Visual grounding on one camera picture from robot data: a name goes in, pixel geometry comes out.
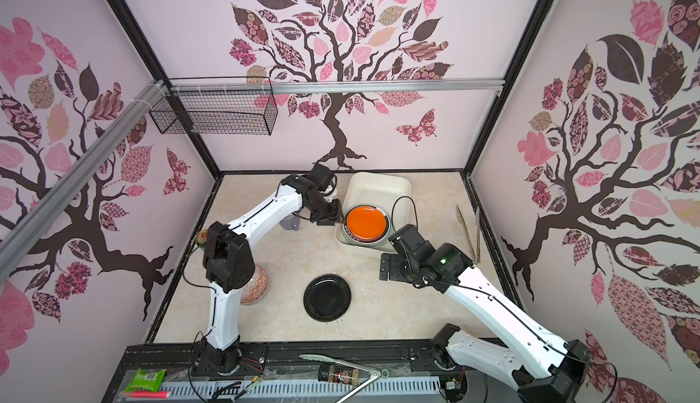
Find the light green plastic tongs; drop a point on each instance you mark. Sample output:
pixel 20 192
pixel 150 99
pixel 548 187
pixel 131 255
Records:
pixel 368 375

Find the pink marker pen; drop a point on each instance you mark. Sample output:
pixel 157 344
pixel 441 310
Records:
pixel 144 394

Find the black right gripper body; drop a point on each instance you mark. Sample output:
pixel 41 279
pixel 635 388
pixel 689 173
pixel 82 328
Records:
pixel 398 269

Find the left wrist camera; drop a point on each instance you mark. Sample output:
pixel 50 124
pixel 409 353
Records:
pixel 322 177

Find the black wire basket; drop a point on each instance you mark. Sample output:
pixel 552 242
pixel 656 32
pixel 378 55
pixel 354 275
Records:
pixel 238 105

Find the small brown bottle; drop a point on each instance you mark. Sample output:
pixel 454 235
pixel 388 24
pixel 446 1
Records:
pixel 335 374

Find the green snack packet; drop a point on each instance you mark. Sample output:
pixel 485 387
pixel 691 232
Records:
pixel 143 380

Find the purple grey mug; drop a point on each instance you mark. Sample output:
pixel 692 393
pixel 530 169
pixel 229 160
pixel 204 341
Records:
pixel 291 223

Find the red patterned bowl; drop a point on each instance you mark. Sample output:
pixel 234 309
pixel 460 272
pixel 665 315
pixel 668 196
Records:
pixel 256 287

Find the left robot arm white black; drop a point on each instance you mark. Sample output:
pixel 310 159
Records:
pixel 228 254

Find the wooden tongs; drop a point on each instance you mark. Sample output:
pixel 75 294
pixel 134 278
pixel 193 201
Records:
pixel 471 225

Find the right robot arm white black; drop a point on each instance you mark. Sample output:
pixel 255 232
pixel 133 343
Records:
pixel 538 364

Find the black plate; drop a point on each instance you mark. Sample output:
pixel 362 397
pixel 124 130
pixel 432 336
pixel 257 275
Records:
pixel 327 298

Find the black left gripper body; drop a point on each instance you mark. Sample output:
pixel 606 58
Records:
pixel 324 211

